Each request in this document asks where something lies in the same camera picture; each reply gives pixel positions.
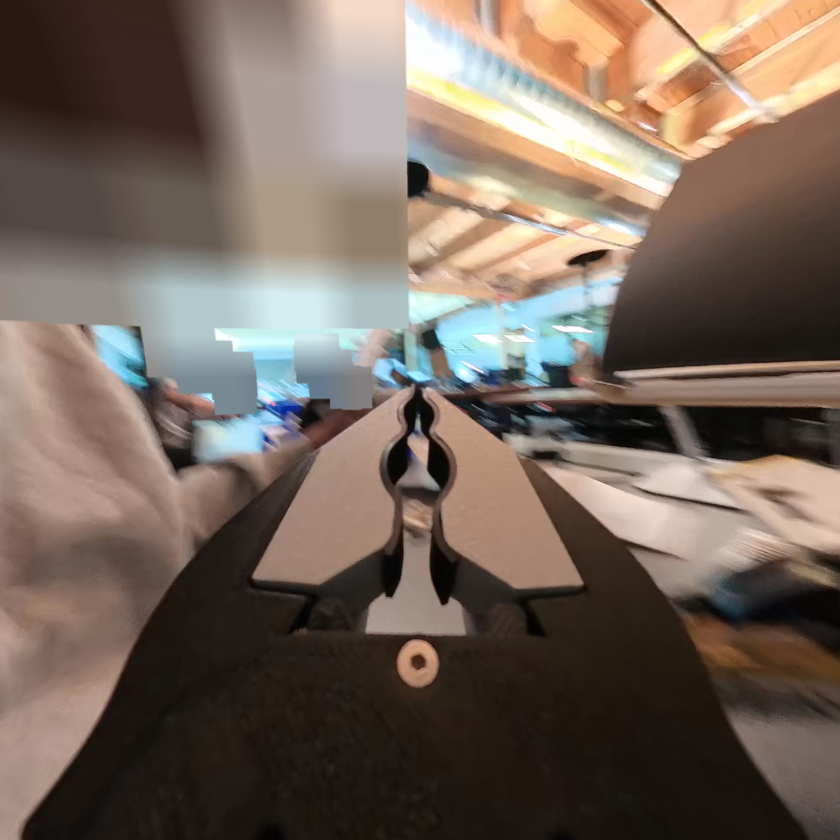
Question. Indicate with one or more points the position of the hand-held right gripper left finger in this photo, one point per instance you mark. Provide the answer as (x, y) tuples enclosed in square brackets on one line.
[(328, 518)]

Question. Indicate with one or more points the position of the computer monitor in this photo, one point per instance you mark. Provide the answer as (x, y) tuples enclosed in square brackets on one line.
[(735, 275)]

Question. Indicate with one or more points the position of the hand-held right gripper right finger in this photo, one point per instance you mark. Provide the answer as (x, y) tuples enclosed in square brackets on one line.
[(505, 518)]

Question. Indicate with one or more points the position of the person's left forearm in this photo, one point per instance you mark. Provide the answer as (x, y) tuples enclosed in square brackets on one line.
[(249, 472)]

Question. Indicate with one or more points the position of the person's grey hoodie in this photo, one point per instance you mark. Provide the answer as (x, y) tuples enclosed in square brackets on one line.
[(79, 525)]

